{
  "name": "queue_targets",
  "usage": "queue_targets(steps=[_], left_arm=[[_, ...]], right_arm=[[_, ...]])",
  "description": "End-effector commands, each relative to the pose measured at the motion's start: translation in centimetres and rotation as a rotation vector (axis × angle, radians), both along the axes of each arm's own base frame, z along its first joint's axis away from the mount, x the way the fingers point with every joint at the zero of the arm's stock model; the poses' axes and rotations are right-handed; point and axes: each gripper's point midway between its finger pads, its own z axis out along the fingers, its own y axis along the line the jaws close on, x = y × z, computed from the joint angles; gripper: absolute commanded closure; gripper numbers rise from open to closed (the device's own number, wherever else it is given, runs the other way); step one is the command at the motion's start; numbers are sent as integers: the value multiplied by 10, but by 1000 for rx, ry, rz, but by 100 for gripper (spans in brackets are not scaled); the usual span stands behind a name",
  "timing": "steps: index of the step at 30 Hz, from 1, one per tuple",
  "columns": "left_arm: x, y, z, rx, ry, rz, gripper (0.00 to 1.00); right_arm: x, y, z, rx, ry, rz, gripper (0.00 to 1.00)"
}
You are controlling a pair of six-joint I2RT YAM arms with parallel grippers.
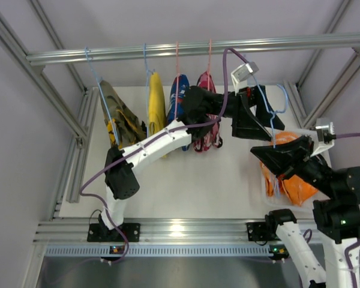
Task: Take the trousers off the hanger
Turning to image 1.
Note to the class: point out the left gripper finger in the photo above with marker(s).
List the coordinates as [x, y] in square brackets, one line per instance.
[264, 111]
[260, 133]

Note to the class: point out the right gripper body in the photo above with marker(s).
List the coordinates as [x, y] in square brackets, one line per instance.
[302, 160]

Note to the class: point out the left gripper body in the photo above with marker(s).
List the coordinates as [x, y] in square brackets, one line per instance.
[238, 107]

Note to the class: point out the blue wire hanger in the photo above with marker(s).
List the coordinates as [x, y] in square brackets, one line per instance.
[273, 115]

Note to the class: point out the orange trousers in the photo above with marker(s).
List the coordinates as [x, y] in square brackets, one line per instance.
[295, 189]

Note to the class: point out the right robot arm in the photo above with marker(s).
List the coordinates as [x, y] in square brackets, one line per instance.
[337, 218]

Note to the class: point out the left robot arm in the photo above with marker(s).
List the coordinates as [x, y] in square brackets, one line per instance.
[202, 109]

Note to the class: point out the pink camouflage trousers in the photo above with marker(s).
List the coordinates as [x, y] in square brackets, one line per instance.
[212, 138]

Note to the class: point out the blue camouflage trousers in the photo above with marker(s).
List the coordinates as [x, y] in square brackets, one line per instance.
[184, 86]

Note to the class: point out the yellow trousers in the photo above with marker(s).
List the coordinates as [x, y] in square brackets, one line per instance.
[156, 105]

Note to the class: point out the pink hanger with blue trousers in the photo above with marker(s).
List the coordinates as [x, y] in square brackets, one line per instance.
[178, 66]

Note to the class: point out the blue hanger with yellow trousers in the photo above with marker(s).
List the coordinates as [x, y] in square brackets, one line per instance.
[148, 74]

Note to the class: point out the green camouflage trousers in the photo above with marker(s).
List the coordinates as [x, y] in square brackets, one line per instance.
[129, 128]

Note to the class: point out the blue hanger with camouflage trousers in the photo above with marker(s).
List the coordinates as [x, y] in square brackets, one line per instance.
[98, 81]

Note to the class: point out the white plastic basket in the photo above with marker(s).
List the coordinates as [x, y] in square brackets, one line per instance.
[282, 201]

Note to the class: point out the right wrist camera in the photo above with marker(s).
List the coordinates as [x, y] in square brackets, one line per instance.
[325, 136]

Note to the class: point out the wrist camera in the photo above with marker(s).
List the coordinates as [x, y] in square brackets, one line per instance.
[241, 75]
[325, 136]

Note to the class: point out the right aluminium frame post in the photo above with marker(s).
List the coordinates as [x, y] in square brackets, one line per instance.
[331, 69]

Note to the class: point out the aluminium frame post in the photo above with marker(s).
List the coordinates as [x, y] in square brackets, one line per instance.
[331, 69]
[34, 71]

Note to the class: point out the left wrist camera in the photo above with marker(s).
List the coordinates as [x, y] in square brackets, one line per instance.
[241, 75]

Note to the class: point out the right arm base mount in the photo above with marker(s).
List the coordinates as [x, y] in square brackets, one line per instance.
[258, 231]

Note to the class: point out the aluminium hanging rail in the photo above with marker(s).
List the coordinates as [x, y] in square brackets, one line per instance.
[305, 42]

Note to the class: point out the left aluminium frame post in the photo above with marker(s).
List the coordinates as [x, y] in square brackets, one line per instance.
[34, 71]

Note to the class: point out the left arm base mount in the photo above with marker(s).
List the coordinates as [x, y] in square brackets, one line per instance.
[98, 232]

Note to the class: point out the front aluminium rail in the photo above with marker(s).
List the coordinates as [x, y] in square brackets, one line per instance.
[152, 231]

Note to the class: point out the grey slotted cable duct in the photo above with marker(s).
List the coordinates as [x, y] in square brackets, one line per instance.
[160, 250]

